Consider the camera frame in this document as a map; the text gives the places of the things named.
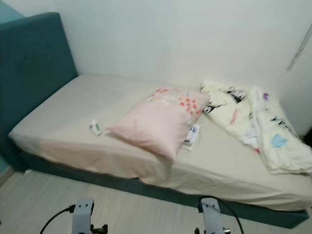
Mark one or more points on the small white packet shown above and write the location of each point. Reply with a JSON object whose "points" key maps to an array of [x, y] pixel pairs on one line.
{"points": [[96, 127]]}

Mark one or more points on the pink pillow with dotted print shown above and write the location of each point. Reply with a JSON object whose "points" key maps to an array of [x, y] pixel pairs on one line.
{"points": [[158, 122]]}

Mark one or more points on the white book with blue letters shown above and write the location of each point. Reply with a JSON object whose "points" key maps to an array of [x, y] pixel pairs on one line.
{"points": [[192, 135]]}

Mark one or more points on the cream cartoon print quilt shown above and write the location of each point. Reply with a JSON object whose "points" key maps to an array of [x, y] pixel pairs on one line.
{"points": [[239, 114]]}

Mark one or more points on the small white bed foot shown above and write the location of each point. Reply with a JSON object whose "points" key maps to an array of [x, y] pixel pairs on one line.
{"points": [[28, 171]]}

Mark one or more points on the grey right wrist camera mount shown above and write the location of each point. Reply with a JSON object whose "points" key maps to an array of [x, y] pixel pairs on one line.
{"points": [[212, 217]]}

